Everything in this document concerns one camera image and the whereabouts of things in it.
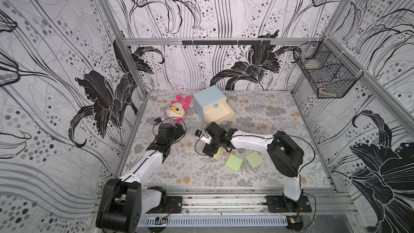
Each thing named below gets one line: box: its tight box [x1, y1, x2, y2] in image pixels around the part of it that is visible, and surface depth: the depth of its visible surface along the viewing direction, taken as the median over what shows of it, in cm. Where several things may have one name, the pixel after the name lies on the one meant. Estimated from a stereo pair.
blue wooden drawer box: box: [192, 85, 236, 126], surface depth 98 cm
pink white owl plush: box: [164, 94, 192, 122], surface depth 103 cm
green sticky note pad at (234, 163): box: [224, 153, 244, 173], surface depth 88 cm
